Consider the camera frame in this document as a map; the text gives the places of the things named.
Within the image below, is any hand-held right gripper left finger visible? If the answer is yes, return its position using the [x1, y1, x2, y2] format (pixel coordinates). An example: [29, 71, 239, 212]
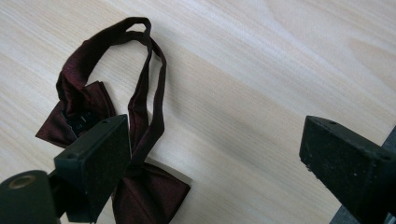
[53, 113, 133, 224]

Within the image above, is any dark red bow tie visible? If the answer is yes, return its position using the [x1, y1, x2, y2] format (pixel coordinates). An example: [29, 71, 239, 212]
[35, 16, 191, 224]

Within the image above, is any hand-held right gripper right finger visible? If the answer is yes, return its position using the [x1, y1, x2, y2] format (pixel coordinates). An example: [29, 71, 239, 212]
[298, 115, 396, 224]

